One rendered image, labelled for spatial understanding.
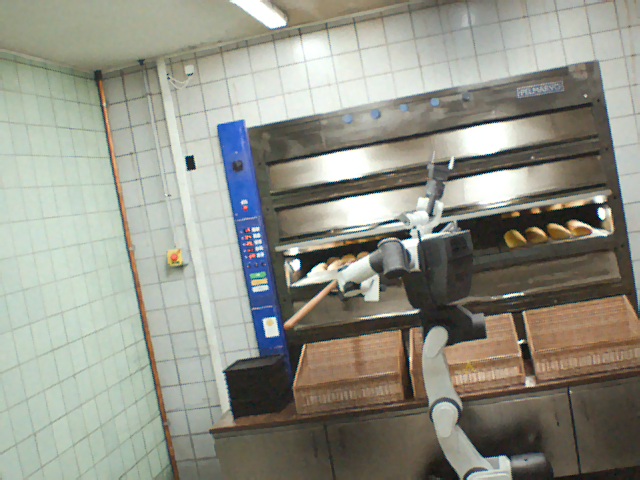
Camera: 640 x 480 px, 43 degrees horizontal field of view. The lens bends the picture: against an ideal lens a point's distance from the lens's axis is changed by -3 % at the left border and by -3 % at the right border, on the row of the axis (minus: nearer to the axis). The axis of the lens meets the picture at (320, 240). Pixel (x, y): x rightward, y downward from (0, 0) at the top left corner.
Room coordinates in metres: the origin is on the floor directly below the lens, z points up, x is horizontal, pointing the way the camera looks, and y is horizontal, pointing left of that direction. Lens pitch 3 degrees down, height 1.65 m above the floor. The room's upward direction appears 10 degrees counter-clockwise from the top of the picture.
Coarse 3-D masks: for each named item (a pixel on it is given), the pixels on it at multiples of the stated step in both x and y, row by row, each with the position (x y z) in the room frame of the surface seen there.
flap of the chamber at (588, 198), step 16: (592, 192) 4.18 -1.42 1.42; (608, 192) 4.16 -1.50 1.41; (512, 208) 4.25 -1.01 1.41; (528, 208) 4.24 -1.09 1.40; (544, 208) 4.31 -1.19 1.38; (560, 208) 4.38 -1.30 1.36; (464, 224) 4.47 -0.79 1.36; (320, 240) 4.44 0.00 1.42; (336, 240) 4.42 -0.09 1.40; (352, 240) 4.48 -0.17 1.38; (368, 240) 4.56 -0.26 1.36
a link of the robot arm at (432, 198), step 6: (426, 192) 3.91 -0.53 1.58; (432, 192) 3.88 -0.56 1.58; (438, 192) 3.88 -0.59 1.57; (420, 198) 3.92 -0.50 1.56; (426, 198) 3.92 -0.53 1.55; (432, 198) 3.86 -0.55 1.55; (438, 198) 3.90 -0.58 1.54; (420, 204) 3.90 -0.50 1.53; (426, 204) 3.90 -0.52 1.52; (432, 204) 3.86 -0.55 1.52; (438, 204) 3.89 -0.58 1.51; (420, 210) 3.92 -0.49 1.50; (426, 210) 3.87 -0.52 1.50; (432, 210) 3.86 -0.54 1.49
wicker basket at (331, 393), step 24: (360, 336) 4.53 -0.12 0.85; (384, 336) 4.51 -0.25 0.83; (312, 360) 4.55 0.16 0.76; (336, 360) 4.53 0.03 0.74; (360, 360) 4.50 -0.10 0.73; (384, 360) 4.47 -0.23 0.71; (312, 384) 4.11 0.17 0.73; (336, 384) 4.09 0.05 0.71; (360, 384) 4.07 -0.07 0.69; (384, 384) 4.05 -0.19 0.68; (312, 408) 4.11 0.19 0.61; (336, 408) 4.09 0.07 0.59
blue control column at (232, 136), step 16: (224, 128) 4.64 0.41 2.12; (240, 128) 4.62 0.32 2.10; (224, 144) 4.64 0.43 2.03; (240, 144) 4.62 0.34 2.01; (224, 160) 4.64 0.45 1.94; (240, 176) 4.63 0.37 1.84; (240, 192) 4.63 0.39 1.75; (256, 192) 4.62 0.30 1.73; (240, 208) 4.64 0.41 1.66; (256, 208) 4.62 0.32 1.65; (240, 224) 4.64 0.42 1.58; (272, 272) 4.64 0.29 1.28; (272, 288) 4.62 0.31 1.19; (256, 304) 4.64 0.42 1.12; (272, 304) 4.62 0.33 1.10; (256, 320) 4.64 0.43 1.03; (256, 336) 4.64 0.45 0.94; (272, 336) 4.63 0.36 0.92; (272, 352) 4.63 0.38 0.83; (288, 368) 4.62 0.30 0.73; (288, 384) 4.62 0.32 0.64
